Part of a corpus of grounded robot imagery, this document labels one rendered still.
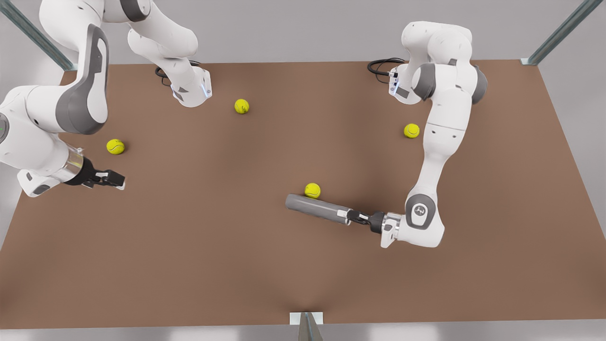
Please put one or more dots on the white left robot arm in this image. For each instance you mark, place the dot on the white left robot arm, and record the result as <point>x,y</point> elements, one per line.
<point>442,118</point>

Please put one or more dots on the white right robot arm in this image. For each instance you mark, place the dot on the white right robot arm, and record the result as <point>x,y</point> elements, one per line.
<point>80,102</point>

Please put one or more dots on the grey tennis ball tube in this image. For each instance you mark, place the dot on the grey tennis ball tube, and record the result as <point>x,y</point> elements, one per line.
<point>315,207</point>

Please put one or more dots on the yellow tennis ball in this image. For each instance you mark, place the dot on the yellow tennis ball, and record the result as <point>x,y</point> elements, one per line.
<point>312,190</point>
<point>411,130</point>
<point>115,147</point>
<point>241,106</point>

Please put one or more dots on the silver frame post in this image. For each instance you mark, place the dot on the silver frame post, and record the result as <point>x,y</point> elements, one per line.
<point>558,33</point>
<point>38,35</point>
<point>308,327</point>

